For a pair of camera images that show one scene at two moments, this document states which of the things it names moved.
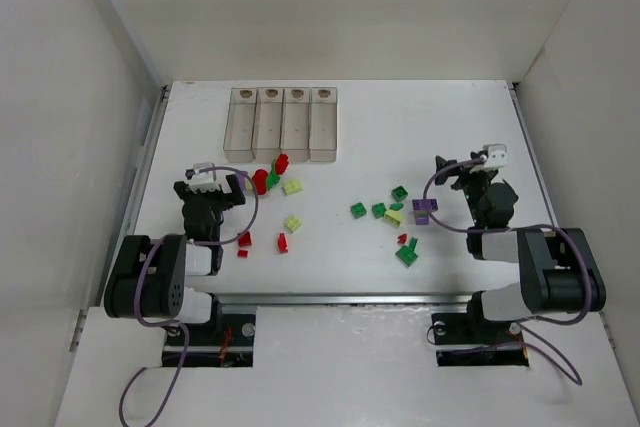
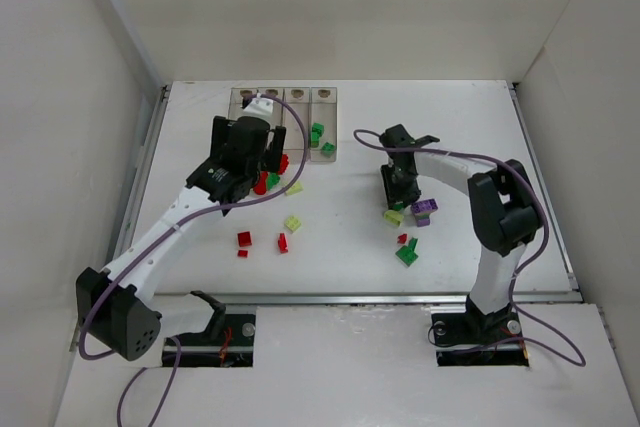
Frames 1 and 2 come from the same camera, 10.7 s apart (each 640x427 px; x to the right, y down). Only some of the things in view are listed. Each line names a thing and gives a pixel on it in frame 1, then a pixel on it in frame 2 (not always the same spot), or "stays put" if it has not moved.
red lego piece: x=282 y=162 stays put
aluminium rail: x=343 y=300 stays put
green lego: x=272 y=177 stays put
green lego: x=358 y=210 → x=317 y=132
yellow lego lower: x=292 y=223 stays put
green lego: x=378 y=210 → x=328 y=148
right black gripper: x=463 y=177 → x=398 y=187
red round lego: x=260 y=181 stays put
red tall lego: x=282 y=242 stays put
